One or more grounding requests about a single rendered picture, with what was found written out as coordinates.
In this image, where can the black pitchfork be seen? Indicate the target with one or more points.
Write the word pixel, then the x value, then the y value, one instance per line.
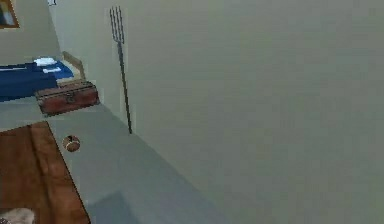
pixel 122 70

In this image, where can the red-brown wooden chest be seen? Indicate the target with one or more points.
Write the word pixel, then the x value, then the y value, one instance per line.
pixel 68 98

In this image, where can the brown ball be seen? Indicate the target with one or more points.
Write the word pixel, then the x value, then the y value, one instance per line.
pixel 71 143

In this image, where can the white flat object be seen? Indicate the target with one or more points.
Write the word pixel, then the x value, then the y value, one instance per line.
pixel 52 70

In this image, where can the white pillow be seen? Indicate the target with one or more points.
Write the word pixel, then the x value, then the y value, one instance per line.
pixel 45 61

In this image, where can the bed with blue cover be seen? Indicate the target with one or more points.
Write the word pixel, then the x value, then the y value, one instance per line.
pixel 26 80

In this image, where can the brown wooden table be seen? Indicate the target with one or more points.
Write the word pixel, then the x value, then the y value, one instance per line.
pixel 33 173

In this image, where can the grey fluffy object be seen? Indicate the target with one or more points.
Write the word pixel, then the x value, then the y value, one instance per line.
pixel 16 216

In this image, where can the white wall switch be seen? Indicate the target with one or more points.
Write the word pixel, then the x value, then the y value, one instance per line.
pixel 52 2

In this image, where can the framed wall picture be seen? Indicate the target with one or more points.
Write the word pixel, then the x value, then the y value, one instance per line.
pixel 6 15

